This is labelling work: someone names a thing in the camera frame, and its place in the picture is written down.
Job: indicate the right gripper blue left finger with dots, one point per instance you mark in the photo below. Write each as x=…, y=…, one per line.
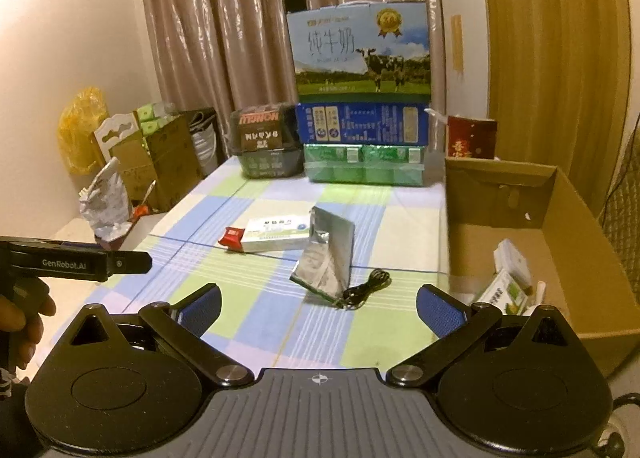
x=180, y=327

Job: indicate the green shrink-wrapped drink pack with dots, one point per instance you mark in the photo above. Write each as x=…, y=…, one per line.
x=389, y=165

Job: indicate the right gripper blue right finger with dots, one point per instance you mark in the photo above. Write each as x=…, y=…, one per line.
x=458, y=327

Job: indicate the brown wooden door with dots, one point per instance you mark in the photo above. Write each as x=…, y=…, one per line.
x=559, y=75

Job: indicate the woven wicker chair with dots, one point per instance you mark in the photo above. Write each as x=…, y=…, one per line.
x=620, y=215

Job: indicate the yellow plastic bag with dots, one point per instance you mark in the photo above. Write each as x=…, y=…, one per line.
x=79, y=119

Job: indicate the red snack packet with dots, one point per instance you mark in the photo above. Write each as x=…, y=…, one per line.
x=231, y=239

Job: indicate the beige pink curtain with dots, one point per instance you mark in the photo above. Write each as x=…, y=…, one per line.
x=220, y=33

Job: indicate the silver foil pouch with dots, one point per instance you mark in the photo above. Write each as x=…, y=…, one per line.
x=324, y=266

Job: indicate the checkered tablecloth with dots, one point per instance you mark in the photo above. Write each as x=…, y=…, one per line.
x=266, y=319

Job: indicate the white green medicine box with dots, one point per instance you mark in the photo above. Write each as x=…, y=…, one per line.
x=276, y=233

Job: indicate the small green white box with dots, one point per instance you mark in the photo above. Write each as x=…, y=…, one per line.
x=505, y=294

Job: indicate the large brown cardboard box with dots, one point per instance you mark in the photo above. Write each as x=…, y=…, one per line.
x=540, y=212

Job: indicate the person's left hand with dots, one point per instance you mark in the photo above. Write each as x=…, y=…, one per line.
x=23, y=303

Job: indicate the cow picture milk carton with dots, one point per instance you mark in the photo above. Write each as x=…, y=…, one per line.
x=362, y=52

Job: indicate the blue milk carton box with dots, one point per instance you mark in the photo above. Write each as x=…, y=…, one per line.
x=363, y=123

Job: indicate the black Honglu food box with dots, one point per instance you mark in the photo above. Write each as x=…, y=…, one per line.
x=266, y=141

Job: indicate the crumpled silver foil bag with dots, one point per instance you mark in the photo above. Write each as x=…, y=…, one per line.
x=105, y=203

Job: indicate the brown cardboard boxes stack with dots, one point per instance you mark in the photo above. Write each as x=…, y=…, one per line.
x=163, y=152

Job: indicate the white box in carton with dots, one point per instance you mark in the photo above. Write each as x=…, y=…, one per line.
x=507, y=257

